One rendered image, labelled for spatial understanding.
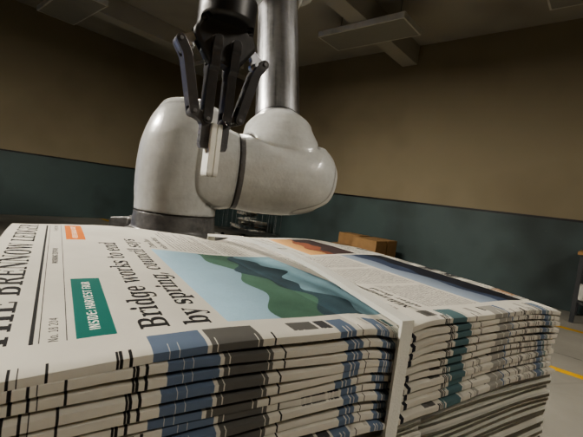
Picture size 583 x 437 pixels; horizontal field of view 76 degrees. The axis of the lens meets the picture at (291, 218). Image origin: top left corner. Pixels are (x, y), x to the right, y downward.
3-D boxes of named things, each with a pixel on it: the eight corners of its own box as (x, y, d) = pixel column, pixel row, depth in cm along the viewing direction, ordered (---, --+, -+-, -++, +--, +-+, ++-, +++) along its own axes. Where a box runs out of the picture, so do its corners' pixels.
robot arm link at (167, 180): (135, 205, 78) (146, 100, 77) (222, 214, 84) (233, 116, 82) (126, 210, 63) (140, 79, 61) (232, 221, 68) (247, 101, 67)
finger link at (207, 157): (218, 123, 49) (212, 122, 48) (211, 176, 49) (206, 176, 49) (211, 126, 51) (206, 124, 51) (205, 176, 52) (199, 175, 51)
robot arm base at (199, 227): (135, 228, 84) (138, 204, 83) (230, 242, 81) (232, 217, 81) (80, 235, 66) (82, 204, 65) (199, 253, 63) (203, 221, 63)
